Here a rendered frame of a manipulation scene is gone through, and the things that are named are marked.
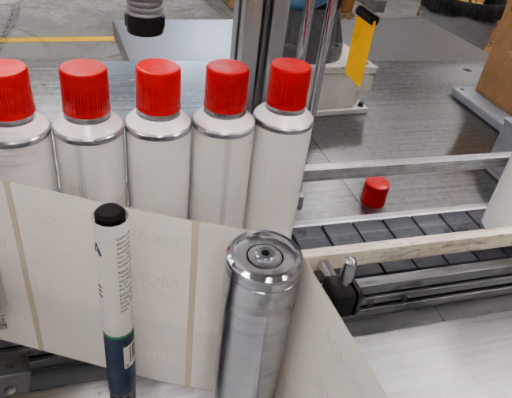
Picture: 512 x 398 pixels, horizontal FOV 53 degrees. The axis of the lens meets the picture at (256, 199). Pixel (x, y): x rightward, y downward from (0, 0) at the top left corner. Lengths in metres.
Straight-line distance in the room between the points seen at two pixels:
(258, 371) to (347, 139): 0.63
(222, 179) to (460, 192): 0.47
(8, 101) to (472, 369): 0.42
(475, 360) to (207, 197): 0.27
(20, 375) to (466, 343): 0.39
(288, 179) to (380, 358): 0.17
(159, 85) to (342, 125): 0.58
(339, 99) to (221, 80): 0.57
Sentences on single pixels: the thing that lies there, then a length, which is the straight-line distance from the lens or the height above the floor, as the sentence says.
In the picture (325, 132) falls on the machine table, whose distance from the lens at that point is 0.89.
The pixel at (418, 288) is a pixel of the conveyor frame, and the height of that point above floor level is 0.86.
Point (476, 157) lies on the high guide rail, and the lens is 0.63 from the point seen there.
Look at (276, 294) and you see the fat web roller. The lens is 0.25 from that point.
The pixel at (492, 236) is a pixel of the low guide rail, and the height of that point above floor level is 0.91.
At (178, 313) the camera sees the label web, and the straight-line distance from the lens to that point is 0.32.
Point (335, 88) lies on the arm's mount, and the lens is 0.93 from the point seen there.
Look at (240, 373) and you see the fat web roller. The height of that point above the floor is 1.00.
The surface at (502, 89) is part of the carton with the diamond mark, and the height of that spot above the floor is 0.88.
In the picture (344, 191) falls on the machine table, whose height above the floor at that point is 0.83.
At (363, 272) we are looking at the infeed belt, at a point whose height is 0.88.
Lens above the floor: 1.23
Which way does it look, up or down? 36 degrees down
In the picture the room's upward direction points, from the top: 8 degrees clockwise
